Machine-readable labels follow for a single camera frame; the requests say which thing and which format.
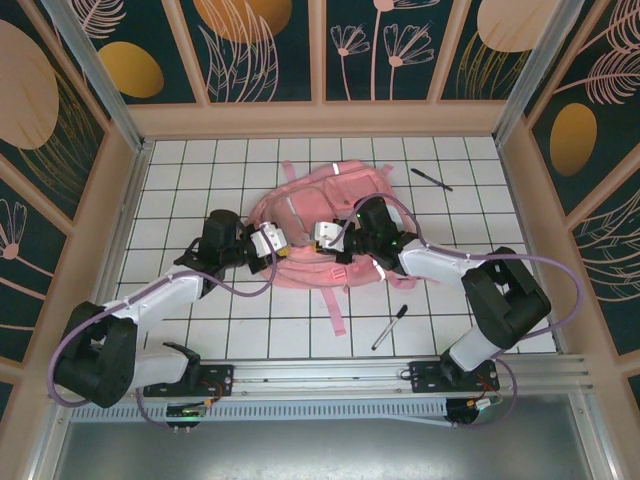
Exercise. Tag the pink backpack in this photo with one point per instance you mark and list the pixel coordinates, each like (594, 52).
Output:
(310, 200)

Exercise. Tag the black pen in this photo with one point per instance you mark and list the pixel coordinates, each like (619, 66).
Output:
(432, 180)

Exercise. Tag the white marker with black cap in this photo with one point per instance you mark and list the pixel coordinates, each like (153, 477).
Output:
(390, 326)

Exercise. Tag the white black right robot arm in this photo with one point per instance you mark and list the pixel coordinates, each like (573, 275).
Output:
(435, 260)

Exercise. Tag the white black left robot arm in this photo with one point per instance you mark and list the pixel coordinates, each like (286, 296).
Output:
(160, 297)

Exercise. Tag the small electronics board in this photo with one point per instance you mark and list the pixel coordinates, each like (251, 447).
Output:
(482, 404)
(187, 411)

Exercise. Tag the grey metal panel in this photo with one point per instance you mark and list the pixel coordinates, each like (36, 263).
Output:
(320, 450)

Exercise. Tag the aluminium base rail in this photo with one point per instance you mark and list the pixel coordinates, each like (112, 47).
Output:
(320, 372)

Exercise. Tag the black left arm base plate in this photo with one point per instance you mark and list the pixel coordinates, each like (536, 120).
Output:
(220, 380)

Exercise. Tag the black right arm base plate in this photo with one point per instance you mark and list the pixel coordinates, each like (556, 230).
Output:
(425, 375)

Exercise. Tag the aluminium corner post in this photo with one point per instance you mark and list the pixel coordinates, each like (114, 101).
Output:
(539, 75)
(95, 75)

